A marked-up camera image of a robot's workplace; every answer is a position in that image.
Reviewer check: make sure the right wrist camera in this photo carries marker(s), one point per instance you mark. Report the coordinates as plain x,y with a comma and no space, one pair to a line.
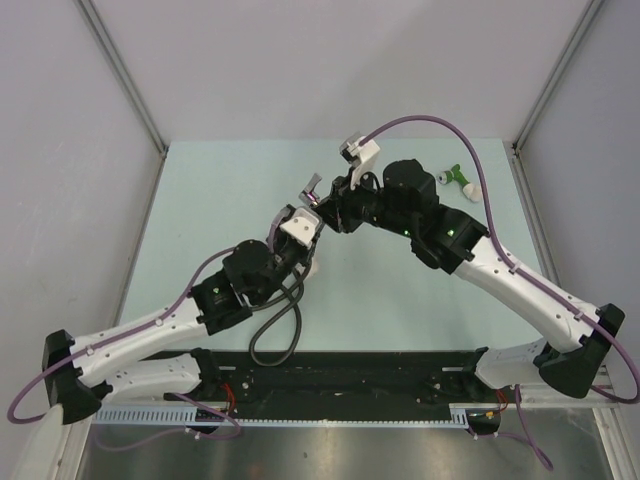
360,156

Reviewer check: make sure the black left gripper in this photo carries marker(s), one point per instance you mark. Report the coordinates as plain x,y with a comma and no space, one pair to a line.
307,252

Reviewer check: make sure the right aluminium frame post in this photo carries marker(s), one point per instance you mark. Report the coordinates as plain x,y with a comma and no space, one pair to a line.
577,37

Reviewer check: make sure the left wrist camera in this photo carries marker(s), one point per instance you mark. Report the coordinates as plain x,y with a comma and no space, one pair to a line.
303,225

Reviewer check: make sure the aluminium frame post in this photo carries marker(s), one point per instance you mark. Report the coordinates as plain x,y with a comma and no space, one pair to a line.
577,37
101,34

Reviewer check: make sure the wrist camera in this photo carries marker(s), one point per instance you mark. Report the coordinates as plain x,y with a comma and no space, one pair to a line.
303,225
360,156

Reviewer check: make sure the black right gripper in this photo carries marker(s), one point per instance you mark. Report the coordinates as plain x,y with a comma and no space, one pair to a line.
338,208

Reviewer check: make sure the left aluminium frame post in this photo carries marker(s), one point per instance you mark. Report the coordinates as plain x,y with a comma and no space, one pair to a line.
101,34

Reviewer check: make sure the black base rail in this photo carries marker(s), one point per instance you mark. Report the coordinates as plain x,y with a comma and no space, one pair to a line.
434,377

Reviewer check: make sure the chrome metal faucet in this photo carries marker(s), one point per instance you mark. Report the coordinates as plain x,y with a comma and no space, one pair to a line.
308,195

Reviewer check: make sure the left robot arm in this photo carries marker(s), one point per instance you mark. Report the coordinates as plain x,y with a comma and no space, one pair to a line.
82,373

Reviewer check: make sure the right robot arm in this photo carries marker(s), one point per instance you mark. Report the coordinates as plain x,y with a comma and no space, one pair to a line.
574,333

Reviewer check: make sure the white pipe elbow fitting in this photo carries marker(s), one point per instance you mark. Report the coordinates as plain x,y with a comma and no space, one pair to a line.
313,268

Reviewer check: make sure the green faucet with white elbow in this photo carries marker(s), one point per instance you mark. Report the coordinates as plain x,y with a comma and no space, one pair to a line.
471,191

